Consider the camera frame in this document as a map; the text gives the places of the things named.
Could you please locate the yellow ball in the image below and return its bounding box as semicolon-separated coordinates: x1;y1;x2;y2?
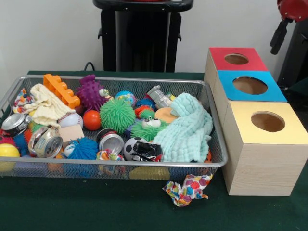
0;143;21;172

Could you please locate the purple spiky toy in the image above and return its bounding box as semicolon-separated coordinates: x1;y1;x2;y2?
77;75;114;112

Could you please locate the mint green cloth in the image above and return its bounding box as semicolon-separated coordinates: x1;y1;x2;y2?
153;92;214;163

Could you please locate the black flat panel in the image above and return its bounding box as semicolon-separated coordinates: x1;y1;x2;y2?
276;21;308;84

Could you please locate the orange toy building block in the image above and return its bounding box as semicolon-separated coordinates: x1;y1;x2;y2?
43;74;81;108

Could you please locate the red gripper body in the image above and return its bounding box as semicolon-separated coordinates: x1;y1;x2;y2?
276;0;308;24

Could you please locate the colourful patterned cloth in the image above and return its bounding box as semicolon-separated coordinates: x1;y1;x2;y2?
162;173;214;207

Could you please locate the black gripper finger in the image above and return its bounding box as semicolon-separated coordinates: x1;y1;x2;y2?
269;18;291;55

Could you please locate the small soccer ball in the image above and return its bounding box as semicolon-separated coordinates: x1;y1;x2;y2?
123;137;147;161

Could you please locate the green fuzzy toy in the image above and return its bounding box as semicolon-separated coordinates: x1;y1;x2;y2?
100;97;136;134

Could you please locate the red black drink can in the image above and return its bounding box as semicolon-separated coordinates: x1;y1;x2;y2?
96;128;125;154

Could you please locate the cream knitted cloth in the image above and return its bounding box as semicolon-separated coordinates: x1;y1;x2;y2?
30;84;77;127

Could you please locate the dark green table cloth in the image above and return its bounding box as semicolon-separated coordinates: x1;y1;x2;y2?
0;70;308;231
286;78;308;97

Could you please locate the shallow wire mesh bin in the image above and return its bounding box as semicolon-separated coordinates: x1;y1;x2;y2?
0;75;229;183

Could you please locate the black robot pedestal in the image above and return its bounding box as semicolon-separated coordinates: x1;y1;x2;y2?
92;0;194;73

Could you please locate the blue fuzzy toy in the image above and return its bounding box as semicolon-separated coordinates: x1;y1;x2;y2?
64;137;99;160

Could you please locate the wooden box with three holes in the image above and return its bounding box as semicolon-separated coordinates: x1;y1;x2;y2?
204;47;308;197

